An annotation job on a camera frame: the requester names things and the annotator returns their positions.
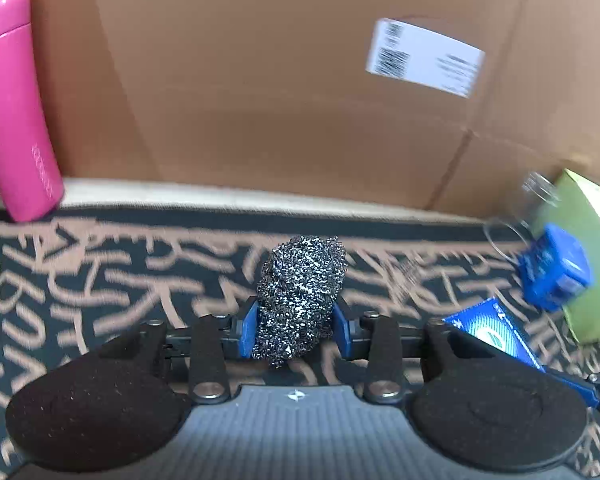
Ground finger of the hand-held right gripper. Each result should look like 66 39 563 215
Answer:
542 362 600 408

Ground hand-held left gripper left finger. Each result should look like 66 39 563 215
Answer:
105 300 261 405

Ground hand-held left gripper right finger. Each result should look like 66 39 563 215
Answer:
330 297 481 404

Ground steel wool scrubber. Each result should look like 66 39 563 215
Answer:
252 233 350 369

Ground blue cube box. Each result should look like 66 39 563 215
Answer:
517 222 594 312

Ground light green open box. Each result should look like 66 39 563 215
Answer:
532 168 600 346

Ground black letter-printed mat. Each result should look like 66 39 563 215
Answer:
0 202 600 480

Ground clear glass cup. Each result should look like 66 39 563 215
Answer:
482 170 562 267

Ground large cardboard box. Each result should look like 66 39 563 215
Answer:
15 0 600 226

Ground white shipping label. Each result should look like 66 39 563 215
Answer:
365 17 487 99

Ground pink bottle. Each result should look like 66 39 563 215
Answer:
0 0 67 224

